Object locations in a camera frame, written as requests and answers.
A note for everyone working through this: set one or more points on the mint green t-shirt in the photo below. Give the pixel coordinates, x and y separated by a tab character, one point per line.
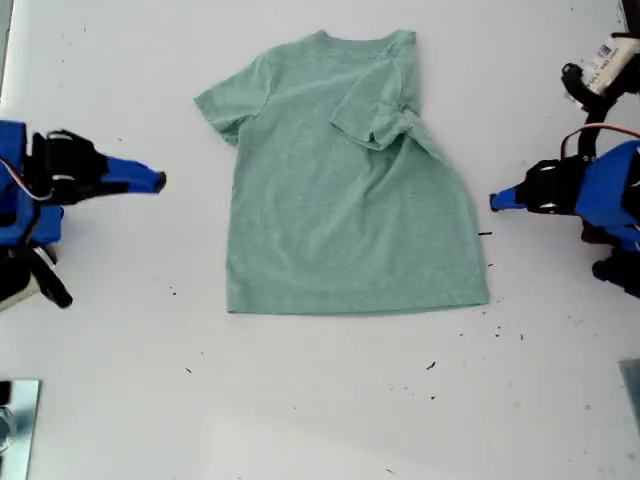
325	200

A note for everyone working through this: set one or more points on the black camera stalk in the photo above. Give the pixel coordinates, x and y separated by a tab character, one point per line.
592	107
52	285

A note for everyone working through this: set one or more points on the black labelled camera box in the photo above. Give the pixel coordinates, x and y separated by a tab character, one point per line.
15	280

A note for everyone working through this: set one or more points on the white labelled camera box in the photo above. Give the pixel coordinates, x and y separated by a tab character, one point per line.
607	65

